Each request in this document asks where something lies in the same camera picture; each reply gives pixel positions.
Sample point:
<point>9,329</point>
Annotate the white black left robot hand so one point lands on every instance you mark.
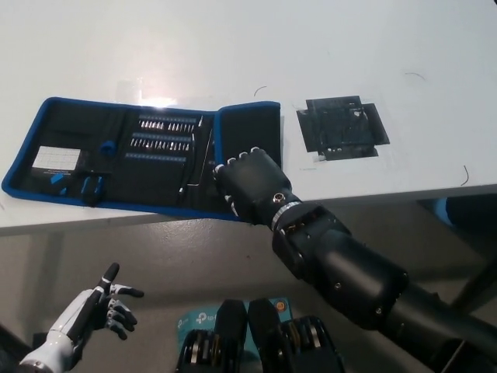
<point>79,314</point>

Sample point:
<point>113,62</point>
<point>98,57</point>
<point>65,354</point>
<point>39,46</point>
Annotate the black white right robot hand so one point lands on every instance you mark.
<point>256,182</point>

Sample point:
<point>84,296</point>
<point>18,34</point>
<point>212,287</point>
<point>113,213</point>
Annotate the black toolkit roll blue trim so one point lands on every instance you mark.
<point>163,186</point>

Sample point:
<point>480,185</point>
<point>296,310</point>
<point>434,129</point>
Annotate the thin L-shaped metal tool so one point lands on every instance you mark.
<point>207,155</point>

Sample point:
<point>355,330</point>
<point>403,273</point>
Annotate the black flexible extension shaft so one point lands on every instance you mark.
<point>189,163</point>

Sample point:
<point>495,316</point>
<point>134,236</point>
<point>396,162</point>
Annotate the black tape patch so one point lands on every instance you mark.
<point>341,128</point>

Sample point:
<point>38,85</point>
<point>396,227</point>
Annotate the teal tp-link box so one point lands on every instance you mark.
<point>198,320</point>

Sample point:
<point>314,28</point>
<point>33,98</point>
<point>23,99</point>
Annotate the small blue pick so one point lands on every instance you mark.
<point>63,190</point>

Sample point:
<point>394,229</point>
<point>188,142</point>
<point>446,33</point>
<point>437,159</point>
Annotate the blue triangular pick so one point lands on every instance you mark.
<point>61,178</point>

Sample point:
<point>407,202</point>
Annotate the blue round suction cup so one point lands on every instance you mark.
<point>107,148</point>

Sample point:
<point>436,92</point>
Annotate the white grid card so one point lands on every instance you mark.
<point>57,157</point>

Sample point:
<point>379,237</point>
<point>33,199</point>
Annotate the blue plastic object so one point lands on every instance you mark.
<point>440,211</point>

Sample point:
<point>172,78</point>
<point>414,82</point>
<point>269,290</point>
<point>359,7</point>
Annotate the black table leg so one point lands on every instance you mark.
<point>479,272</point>

